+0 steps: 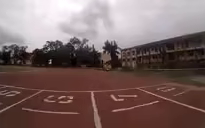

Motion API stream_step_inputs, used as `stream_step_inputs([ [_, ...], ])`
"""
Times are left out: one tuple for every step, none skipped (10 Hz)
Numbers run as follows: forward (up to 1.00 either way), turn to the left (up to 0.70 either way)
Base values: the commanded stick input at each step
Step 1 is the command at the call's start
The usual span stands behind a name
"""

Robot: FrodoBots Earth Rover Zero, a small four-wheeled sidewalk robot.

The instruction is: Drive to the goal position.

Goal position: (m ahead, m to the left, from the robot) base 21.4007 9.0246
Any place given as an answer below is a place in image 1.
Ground small pale yellow building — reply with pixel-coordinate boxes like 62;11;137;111
100;52;113;70

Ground row of dark trees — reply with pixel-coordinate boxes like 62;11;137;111
0;36;102;68

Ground long multi-storey building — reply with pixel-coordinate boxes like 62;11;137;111
120;29;205;70

